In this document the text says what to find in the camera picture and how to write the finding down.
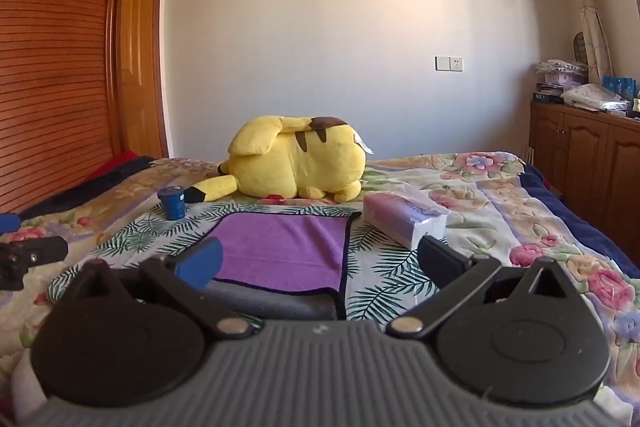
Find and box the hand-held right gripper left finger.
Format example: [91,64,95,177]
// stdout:
[60,237,256,340]

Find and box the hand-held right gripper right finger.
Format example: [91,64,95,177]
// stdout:
[385,234,577,339]

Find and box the purple towel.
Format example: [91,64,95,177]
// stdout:
[202,211,362,319]

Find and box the dark grey towel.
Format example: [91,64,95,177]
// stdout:
[202,279,339,321]

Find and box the tissue pack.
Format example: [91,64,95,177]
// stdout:
[361,192,450,252]

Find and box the blue cup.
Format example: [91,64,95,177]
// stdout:
[157,186,187,222]

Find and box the dark blue blanket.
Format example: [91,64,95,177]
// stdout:
[19,155,157,217]

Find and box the red cloth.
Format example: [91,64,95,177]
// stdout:
[82,150,147,184]

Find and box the yellow plush toy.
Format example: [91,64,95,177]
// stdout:
[184,114,374,204]

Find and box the dark blue bed sheet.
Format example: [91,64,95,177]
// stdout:
[519,162,640,281]

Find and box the wooden louvered wardrobe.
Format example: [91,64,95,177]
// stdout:
[0,0,137,215]

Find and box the wooden cabinet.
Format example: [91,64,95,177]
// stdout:
[528,99,640,279]

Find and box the wooden door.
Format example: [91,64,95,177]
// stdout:
[116,0,170,160]

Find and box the stack of folded bedding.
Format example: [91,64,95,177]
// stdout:
[534,59,590,94]

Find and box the bagged folded cloth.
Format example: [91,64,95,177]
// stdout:
[560,83,632,113]

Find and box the blue box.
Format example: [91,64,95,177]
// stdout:
[602,74,637,101]

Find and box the woven hand fan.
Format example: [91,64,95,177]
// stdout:
[572,32,594,68]

